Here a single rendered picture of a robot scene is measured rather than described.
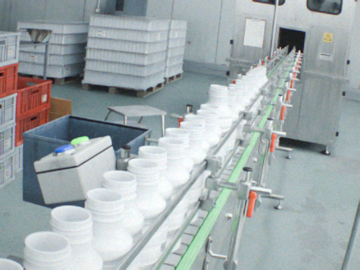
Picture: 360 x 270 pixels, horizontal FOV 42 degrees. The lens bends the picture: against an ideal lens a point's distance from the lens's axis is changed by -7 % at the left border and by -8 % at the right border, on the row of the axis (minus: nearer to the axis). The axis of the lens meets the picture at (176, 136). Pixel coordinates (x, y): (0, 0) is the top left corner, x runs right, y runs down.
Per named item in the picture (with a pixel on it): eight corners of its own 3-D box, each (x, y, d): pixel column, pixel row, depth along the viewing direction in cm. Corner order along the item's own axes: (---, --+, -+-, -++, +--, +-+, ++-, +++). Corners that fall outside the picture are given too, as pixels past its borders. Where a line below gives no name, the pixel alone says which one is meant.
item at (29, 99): (17, 119, 363) (18, 90, 358) (-25, 112, 370) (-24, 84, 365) (51, 105, 421) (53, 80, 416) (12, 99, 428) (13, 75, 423)
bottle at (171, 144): (132, 240, 75) (141, 135, 71) (166, 236, 78) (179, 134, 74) (152, 258, 70) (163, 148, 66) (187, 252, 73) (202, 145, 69)
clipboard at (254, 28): (263, 48, 530) (266, 19, 522) (242, 45, 536) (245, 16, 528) (263, 48, 533) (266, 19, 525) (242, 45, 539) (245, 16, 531)
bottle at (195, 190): (188, 211, 89) (200, 119, 85) (202, 225, 84) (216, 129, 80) (157, 213, 87) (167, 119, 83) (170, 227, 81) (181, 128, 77)
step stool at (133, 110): (129, 139, 514) (133, 99, 504) (166, 157, 468) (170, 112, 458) (89, 143, 485) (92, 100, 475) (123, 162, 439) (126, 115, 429)
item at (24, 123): (16, 147, 368) (17, 119, 363) (-26, 139, 375) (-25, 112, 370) (49, 130, 426) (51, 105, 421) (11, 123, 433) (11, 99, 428)
